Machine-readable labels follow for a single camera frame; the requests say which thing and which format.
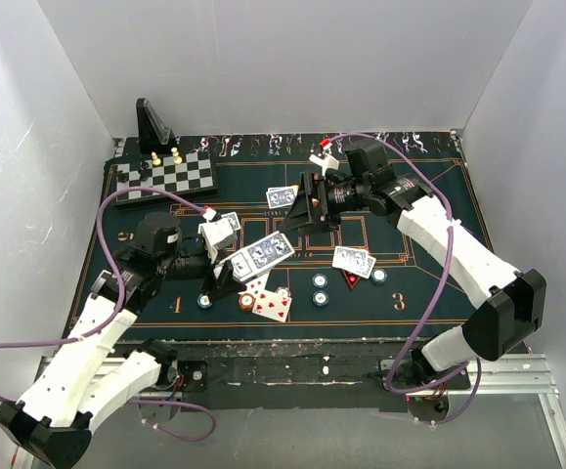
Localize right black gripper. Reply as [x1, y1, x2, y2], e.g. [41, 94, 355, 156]
[278, 170, 370, 236]

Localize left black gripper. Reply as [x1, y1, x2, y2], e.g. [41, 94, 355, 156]
[158, 241, 247, 300]

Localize orange poker chip stack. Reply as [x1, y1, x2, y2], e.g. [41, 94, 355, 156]
[238, 293, 256, 312]

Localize green chips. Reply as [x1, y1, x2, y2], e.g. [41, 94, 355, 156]
[370, 269, 387, 285]
[196, 294, 213, 309]

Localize eight of diamonds card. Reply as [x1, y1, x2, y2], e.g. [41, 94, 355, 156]
[244, 271, 270, 296]

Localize card dealt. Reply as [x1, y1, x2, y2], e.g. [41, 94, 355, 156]
[346, 253, 376, 278]
[266, 185, 299, 209]

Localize blue backed card deck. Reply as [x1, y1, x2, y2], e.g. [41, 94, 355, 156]
[238, 232, 295, 274]

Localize five of hearts card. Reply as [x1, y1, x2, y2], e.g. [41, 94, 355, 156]
[252, 290, 292, 322]

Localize card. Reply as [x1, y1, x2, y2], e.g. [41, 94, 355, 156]
[221, 212, 240, 231]
[331, 246, 369, 271]

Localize red triangular dealer button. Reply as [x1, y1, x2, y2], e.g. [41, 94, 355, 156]
[345, 275, 360, 289]

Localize green poker chip stack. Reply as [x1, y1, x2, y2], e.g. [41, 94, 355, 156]
[312, 290, 329, 307]

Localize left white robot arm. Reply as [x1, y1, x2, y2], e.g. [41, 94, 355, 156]
[0, 210, 237, 468]

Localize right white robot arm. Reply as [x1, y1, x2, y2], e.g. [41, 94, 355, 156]
[282, 133, 546, 389]

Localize green poker table mat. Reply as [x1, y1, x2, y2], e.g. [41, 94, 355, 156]
[60, 130, 524, 343]

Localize small chess board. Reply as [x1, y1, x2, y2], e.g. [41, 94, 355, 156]
[112, 150, 219, 208]

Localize cream chess pawn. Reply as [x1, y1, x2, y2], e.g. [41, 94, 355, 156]
[171, 148, 183, 165]
[151, 152, 162, 166]

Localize black triangular stand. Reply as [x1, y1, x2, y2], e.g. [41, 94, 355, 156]
[136, 98, 176, 154]

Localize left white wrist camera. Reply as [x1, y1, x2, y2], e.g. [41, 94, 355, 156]
[198, 218, 238, 250]

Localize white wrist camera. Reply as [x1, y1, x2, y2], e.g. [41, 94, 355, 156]
[198, 218, 238, 250]
[309, 144, 339, 175]

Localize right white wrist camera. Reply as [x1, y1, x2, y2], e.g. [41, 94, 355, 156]
[309, 144, 339, 175]

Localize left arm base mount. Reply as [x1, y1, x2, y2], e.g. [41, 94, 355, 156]
[134, 360, 209, 424]

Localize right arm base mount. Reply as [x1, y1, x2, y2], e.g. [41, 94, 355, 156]
[364, 352, 482, 427]

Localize aluminium rail frame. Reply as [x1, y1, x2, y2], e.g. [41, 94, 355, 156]
[9, 354, 566, 468]

